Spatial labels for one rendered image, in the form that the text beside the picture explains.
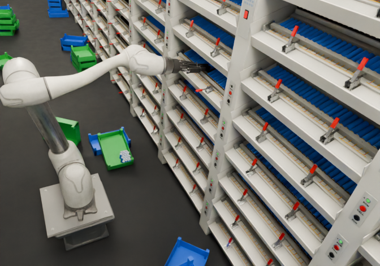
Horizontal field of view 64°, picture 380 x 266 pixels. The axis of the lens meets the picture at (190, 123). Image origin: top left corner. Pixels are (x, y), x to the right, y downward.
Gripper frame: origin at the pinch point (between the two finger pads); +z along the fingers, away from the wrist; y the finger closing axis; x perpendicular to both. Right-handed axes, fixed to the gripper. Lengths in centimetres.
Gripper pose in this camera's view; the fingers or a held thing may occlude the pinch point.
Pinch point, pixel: (203, 67)
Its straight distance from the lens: 168.1
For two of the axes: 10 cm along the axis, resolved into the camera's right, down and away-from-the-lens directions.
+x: -2.5, 8.3, 4.9
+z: 8.5, -0.6, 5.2
